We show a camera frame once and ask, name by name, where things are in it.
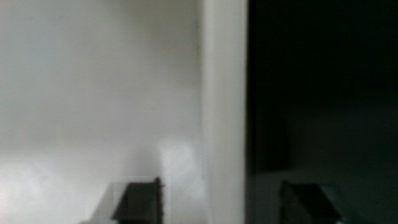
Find white square tabletop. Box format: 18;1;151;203
0;0;247;224

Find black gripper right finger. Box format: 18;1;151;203
279;181;341;224

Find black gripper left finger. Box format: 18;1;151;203
112;178;163;224

